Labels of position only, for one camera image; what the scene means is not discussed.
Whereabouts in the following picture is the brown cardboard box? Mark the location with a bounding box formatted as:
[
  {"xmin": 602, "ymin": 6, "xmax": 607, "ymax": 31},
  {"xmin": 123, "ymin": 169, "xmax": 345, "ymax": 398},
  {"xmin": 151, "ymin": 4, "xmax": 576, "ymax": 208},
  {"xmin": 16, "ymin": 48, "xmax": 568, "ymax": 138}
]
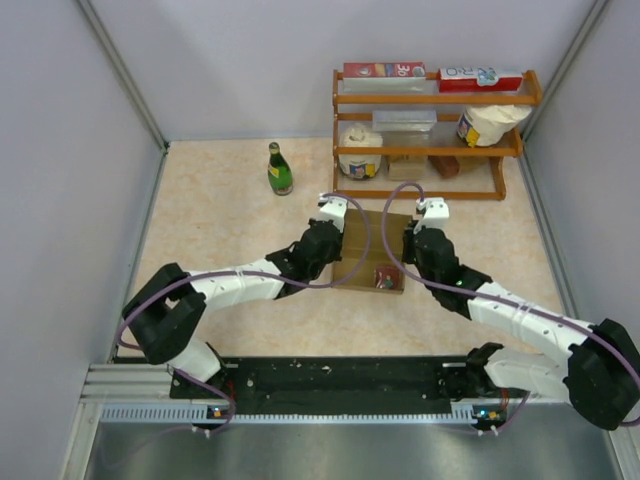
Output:
[{"xmin": 331, "ymin": 209, "xmax": 405, "ymax": 294}]

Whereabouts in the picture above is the small red packet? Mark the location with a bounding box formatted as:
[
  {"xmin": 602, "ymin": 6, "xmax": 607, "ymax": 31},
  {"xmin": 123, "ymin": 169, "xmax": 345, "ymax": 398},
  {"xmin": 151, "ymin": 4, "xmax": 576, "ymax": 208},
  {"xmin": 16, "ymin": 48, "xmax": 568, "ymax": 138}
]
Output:
[{"xmin": 374, "ymin": 265, "xmax": 401, "ymax": 290}]

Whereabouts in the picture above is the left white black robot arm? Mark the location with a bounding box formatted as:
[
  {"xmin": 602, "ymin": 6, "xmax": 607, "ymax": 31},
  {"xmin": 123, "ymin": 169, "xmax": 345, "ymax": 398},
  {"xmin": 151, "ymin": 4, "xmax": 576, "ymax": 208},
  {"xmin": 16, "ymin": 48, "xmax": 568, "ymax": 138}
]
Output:
[{"xmin": 122, "ymin": 219, "xmax": 344, "ymax": 383}]

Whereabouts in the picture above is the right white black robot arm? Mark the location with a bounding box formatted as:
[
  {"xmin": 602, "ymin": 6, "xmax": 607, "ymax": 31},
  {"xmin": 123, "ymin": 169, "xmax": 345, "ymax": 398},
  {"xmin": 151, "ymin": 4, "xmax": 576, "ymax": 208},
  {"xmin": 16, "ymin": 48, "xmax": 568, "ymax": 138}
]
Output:
[{"xmin": 402, "ymin": 223, "xmax": 639, "ymax": 431}]

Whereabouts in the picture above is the silver foil box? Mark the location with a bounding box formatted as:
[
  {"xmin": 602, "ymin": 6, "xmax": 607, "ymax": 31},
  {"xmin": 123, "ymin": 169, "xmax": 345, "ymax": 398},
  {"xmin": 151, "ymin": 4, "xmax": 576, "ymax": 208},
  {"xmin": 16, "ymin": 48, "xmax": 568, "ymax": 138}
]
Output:
[{"xmin": 372, "ymin": 109, "xmax": 438, "ymax": 132}]

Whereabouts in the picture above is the red foil box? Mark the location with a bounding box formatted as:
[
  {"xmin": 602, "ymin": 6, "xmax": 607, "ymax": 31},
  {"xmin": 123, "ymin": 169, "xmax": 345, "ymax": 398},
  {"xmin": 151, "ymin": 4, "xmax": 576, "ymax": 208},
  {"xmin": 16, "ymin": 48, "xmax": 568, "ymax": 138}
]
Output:
[{"xmin": 342, "ymin": 62, "xmax": 426, "ymax": 81}]

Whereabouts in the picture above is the red white wrap box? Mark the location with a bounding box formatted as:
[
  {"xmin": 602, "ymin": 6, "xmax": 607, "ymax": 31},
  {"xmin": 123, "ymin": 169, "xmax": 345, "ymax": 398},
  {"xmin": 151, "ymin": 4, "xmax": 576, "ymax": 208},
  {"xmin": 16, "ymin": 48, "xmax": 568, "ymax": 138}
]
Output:
[{"xmin": 437, "ymin": 67, "xmax": 523, "ymax": 93}]

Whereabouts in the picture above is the green glass bottle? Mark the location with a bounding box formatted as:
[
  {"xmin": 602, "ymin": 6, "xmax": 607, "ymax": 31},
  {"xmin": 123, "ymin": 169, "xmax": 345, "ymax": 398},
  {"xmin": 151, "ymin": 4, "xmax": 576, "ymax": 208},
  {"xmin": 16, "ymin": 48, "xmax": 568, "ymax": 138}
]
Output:
[{"xmin": 267, "ymin": 142, "xmax": 293, "ymax": 196}]

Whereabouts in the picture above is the white bag left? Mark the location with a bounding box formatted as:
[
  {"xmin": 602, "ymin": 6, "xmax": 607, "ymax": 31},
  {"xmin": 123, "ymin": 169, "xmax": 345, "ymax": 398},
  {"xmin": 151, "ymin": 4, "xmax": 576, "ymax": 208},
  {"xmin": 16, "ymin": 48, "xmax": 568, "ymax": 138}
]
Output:
[{"xmin": 338, "ymin": 123, "xmax": 383, "ymax": 180}]

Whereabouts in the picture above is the tan block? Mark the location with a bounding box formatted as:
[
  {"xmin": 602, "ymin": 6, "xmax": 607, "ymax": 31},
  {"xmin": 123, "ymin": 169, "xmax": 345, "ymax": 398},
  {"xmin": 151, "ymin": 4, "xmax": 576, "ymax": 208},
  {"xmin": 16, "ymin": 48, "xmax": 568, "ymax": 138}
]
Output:
[{"xmin": 387, "ymin": 155, "xmax": 427, "ymax": 182}]

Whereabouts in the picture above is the brown red block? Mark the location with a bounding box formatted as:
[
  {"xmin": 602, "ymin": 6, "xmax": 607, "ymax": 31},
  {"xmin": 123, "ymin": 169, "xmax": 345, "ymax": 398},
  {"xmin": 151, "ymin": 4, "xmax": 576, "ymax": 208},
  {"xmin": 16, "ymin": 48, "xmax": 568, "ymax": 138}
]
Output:
[{"xmin": 429, "ymin": 156, "xmax": 461, "ymax": 179}]

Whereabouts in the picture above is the wooden shelf rack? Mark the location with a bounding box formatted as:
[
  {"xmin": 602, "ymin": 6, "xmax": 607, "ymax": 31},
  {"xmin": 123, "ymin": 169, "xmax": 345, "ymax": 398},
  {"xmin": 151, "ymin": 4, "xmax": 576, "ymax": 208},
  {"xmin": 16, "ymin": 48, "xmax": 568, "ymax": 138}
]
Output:
[{"xmin": 332, "ymin": 70, "xmax": 544, "ymax": 201}]

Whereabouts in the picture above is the large white flour bag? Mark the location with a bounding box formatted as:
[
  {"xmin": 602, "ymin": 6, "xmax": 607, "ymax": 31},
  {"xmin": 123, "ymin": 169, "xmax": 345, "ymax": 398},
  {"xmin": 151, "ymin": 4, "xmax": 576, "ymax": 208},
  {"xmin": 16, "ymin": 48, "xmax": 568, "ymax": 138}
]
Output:
[{"xmin": 456, "ymin": 105, "xmax": 532, "ymax": 148}]

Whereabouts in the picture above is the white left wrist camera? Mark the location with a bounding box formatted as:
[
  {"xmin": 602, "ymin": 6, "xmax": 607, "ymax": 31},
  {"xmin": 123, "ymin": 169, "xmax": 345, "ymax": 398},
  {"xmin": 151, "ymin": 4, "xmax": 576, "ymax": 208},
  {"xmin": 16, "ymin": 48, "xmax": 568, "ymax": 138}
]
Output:
[{"xmin": 315, "ymin": 196, "xmax": 348, "ymax": 234}]

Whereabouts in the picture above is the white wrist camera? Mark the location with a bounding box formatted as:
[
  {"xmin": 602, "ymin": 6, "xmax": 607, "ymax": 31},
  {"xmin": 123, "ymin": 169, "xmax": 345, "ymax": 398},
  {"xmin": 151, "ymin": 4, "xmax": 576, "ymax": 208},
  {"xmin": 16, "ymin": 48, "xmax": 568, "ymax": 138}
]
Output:
[
  {"xmin": 315, "ymin": 196, "xmax": 348, "ymax": 234},
  {"xmin": 413, "ymin": 197, "xmax": 450, "ymax": 234}
]

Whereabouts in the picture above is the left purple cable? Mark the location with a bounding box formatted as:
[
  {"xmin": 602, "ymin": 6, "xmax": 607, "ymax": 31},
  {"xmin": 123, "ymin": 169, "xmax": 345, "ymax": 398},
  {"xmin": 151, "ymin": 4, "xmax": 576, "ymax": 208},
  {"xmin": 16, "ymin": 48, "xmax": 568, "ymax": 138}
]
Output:
[{"xmin": 115, "ymin": 191, "xmax": 372, "ymax": 439}]

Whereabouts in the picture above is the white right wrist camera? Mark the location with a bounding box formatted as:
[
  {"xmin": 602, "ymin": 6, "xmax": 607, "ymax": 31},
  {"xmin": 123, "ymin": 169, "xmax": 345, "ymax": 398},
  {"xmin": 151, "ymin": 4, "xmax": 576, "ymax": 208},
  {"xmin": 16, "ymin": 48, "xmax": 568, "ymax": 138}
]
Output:
[{"xmin": 413, "ymin": 197, "xmax": 450, "ymax": 234}]

